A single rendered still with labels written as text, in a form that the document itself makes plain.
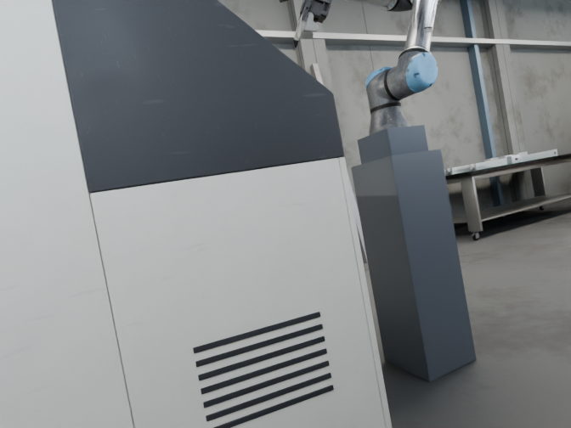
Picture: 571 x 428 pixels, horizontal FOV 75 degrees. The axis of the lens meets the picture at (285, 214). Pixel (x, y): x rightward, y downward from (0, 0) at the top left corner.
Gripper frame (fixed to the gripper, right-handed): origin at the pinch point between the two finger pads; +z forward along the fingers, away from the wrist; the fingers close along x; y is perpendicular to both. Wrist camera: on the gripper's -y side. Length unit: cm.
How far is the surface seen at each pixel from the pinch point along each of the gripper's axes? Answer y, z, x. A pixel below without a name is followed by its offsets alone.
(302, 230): 10, 52, -40
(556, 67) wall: 450, -222, 439
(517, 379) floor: 97, 85, -26
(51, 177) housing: -43, 53, -47
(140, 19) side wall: -36, 17, -37
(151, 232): -22, 59, -46
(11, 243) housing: -46, 66, -51
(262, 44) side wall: -10.0, 13.1, -32.6
